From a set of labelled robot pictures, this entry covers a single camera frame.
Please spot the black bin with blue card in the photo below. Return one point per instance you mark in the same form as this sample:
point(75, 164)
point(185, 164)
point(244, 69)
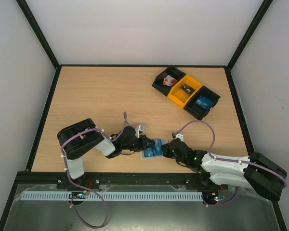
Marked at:
point(197, 111)

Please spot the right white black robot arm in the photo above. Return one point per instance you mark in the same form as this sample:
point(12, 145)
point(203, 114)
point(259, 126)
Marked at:
point(214, 164)

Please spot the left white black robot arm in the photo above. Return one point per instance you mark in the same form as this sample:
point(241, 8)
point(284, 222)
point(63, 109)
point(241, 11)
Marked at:
point(77, 139)

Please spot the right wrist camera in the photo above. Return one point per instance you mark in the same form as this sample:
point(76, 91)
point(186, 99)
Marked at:
point(178, 135)

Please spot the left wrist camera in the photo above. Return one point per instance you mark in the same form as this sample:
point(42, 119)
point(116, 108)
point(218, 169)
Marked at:
point(139, 130)

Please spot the red white card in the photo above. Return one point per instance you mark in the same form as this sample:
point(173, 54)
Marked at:
point(169, 81)

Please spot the black bin with red card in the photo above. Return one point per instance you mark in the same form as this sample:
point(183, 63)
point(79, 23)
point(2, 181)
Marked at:
point(172, 71)

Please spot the yellow bin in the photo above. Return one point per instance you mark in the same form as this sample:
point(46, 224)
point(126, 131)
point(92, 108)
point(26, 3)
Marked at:
point(178, 96)

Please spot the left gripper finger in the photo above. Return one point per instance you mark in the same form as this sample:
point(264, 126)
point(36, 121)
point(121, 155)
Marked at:
point(147, 142)
point(148, 146)

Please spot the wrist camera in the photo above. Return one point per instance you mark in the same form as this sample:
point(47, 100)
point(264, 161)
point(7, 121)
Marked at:
point(139, 130)
point(178, 135)

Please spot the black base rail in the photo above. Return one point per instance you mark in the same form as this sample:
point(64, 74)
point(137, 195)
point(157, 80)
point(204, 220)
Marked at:
point(192, 181)

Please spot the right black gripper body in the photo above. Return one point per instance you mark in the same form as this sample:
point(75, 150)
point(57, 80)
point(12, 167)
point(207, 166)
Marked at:
point(170, 149)

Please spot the white slotted cable duct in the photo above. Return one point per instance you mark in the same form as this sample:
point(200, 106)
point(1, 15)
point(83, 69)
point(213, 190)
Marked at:
point(112, 196)

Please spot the dark card in yellow bin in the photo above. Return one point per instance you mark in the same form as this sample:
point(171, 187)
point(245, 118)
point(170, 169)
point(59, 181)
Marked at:
point(187, 89)

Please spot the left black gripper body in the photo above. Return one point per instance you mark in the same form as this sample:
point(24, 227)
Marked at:
point(137, 146)

